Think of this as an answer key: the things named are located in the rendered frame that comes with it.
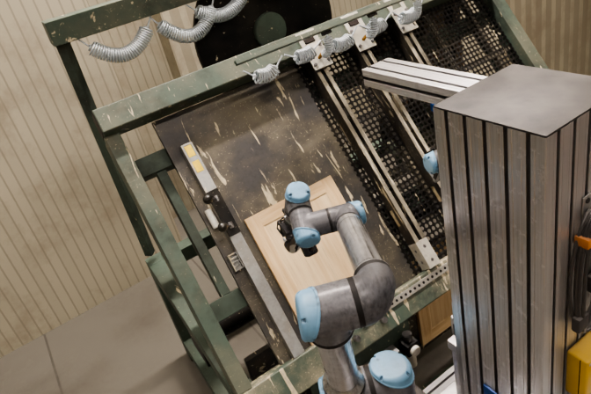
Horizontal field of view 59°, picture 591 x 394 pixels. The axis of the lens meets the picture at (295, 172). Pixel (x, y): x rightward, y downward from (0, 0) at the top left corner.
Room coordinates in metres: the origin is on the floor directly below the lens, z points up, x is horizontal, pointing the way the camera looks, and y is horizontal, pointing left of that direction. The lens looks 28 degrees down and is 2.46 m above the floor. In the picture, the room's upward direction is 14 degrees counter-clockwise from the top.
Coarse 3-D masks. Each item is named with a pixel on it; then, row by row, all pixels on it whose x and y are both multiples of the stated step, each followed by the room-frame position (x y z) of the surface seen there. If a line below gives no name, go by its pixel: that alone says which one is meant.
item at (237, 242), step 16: (192, 144) 1.97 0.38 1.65; (192, 160) 1.93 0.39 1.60; (208, 176) 1.89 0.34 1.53; (240, 240) 1.73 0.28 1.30; (240, 256) 1.68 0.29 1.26; (256, 272) 1.65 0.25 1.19; (256, 288) 1.61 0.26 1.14; (272, 304) 1.57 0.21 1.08; (272, 320) 1.55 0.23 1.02; (288, 336) 1.49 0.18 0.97; (288, 352) 1.48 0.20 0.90
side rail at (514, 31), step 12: (492, 0) 2.78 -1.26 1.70; (504, 0) 2.80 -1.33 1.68; (492, 12) 2.78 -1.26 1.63; (504, 12) 2.74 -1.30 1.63; (504, 24) 2.72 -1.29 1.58; (516, 24) 2.71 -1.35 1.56; (516, 36) 2.65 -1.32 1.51; (528, 36) 2.67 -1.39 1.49; (516, 48) 2.65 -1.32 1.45; (528, 48) 2.62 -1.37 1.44; (528, 60) 2.58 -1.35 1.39; (540, 60) 2.58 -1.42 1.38
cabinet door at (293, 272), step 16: (320, 192) 1.93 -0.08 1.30; (336, 192) 1.94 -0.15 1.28; (272, 208) 1.85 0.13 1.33; (320, 208) 1.88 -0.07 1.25; (256, 224) 1.80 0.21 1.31; (272, 224) 1.81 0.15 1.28; (256, 240) 1.75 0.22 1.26; (272, 240) 1.76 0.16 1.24; (320, 240) 1.79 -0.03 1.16; (336, 240) 1.80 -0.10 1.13; (272, 256) 1.72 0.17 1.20; (288, 256) 1.73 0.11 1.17; (320, 256) 1.74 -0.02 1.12; (336, 256) 1.75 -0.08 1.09; (272, 272) 1.68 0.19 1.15; (288, 272) 1.68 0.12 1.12; (304, 272) 1.69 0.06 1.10; (320, 272) 1.70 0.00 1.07; (336, 272) 1.71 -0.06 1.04; (352, 272) 1.71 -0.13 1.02; (288, 288) 1.63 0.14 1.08; (304, 288) 1.64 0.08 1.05
